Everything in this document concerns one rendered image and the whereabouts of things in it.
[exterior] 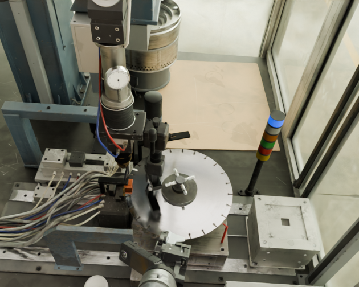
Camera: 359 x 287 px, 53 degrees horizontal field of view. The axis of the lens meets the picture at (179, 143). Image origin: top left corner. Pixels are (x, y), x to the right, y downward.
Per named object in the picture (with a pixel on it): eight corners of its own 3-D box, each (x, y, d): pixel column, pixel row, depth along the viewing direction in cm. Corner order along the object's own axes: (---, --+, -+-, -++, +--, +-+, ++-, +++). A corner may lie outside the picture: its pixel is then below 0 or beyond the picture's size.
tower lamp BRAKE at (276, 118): (281, 117, 108) (284, 110, 106) (283, 128, 105) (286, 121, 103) (266, 116, 108) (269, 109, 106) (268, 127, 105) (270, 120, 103)
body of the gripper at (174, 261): (186, 270, 87) (179, 303, 76) (151, 262, 88) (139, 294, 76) (191, 243, 85) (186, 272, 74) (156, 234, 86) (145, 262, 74)
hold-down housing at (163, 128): (167, 166, 101) (170, 114, 85) (163, 179, 97) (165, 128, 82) (148, 162, 101) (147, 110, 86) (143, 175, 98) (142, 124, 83)
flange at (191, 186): (204, 190, 111) (205, 185, 109) (179, 212, 105) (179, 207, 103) (179, 168, 115) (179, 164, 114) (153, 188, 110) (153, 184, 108)
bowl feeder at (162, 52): (178, 61, 186) (183, -5, 159) (175, 102, 166) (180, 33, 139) (119, 57, 186) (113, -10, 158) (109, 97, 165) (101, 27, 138)
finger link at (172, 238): (186, 237, 95) (182, 255, 86) (164, 232, 96) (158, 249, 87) (188, 226, 94) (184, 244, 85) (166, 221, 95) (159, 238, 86)
